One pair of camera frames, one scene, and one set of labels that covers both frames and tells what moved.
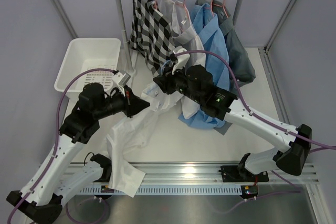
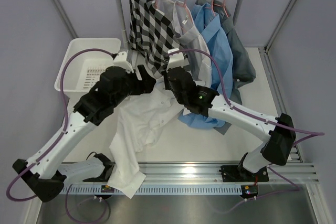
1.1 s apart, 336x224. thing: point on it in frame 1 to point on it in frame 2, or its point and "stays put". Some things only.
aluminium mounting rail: (195, 172) stays put
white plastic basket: (82, 54) stays put
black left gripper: (133, 105) to (143, 86)
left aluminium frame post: (58, 5) stays put
